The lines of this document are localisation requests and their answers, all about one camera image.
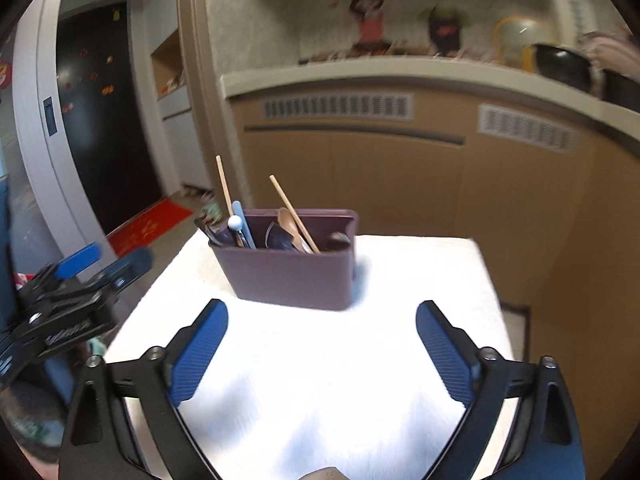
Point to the small black pot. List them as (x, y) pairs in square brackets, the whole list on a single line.
[(622, 90)]

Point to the wooden kitchen cabinet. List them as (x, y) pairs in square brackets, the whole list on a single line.
[(400, 180)]

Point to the wooden spoon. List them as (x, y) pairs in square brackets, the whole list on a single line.
[(286, 220)]

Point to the white textured tablecloth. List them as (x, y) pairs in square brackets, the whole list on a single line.
[(320, 375)]

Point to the red doormat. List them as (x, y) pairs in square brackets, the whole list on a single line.
[(150, 225)]

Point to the white refrigerator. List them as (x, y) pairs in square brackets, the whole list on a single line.
[(40, 135)]

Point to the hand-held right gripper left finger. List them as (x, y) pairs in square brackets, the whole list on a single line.
[(197, 355)]

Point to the black chopstick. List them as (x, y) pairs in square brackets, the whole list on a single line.
[(209, 232)]

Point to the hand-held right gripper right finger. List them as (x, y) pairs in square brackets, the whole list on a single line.
[(447, 355)]

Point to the large black pot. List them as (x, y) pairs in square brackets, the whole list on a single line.
[(560, 67)]

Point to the light wooden chopstick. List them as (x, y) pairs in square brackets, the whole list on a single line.
[(222, 180), (290, 207)]

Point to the green patterned slipper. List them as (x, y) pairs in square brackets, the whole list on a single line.
[(210, 211)]

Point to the dark entrance door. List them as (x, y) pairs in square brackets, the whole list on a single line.
[(105, 125)]

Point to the grey-blue plastic spoon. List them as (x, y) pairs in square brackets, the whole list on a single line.
[(242, 220)]

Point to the cartoon wall sticker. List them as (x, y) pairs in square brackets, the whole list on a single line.
[(400, 15)]

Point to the shiny oval metal spoon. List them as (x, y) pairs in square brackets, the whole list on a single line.
[(274, 238)]

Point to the pink colander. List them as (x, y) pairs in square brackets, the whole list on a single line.
[(607, 52)]

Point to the short white vent grille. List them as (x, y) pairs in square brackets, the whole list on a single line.
[(527, 127)]

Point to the wide white vent grille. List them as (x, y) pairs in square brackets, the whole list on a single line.
[(337, 107)]

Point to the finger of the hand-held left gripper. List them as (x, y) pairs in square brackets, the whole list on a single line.
[(127, 267), (77, 260)]

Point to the white shoe cabinet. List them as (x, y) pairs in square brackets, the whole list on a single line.
[(180, 120)]

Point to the purple utensil holder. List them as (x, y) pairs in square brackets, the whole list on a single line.
[(290, 280)]

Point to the white kitchen countertop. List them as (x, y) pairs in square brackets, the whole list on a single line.
[(350, 77)]

